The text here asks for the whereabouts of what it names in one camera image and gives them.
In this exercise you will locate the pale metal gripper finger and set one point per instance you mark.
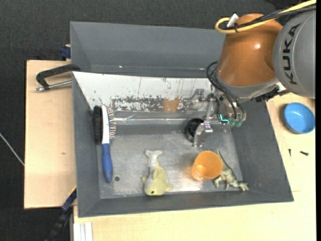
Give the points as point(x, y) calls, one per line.
point(200, 95)
point(202, 134)

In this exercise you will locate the blue bowl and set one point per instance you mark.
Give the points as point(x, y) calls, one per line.
point(298, 117)

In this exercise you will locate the small black screw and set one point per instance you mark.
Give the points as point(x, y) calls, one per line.
point(304, 153)

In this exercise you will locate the green toy dinosaur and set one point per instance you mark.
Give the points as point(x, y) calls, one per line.
point(229, 177)

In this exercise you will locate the grey metal bin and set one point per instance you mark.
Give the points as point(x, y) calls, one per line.
point(140, 46)

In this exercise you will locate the orange plastic cup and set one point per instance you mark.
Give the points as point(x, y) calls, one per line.
point(206, 168)

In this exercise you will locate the yellow and grey plush whale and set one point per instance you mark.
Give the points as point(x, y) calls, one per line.
point(156, 178)

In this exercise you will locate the pale wood flat board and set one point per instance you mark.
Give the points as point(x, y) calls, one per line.
point(47, 139)

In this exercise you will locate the blue and white brush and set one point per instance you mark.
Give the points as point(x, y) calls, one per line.
point(105, 139)

